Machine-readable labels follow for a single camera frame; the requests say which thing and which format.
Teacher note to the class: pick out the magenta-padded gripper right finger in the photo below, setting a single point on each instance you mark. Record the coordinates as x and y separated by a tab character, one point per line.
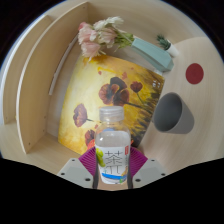
138	161

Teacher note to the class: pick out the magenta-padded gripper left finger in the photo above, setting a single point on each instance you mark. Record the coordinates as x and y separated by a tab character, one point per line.
87	161

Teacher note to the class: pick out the clear plastic drink bottle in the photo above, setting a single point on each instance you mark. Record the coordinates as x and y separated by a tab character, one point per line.
112	146

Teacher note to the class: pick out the grey cup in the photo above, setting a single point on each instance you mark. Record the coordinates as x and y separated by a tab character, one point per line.
173	115

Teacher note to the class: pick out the yellow poppy flower painting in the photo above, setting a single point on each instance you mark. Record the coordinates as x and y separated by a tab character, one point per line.
96	86

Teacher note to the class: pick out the light wooden shelf unit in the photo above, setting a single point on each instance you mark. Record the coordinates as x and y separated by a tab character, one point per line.
33	93

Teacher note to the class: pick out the white light bar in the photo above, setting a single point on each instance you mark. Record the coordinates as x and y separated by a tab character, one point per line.
61	63

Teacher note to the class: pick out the flat round red coaster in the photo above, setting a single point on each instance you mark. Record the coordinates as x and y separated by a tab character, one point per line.
194	73

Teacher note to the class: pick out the teal faceted vase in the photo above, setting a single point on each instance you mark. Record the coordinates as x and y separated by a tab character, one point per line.
155	55

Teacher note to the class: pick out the small potted succulent plant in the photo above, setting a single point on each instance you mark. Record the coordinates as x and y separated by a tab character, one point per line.
170	46

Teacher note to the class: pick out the pink and white flower bouquet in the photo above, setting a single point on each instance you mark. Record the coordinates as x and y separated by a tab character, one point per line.
96	35

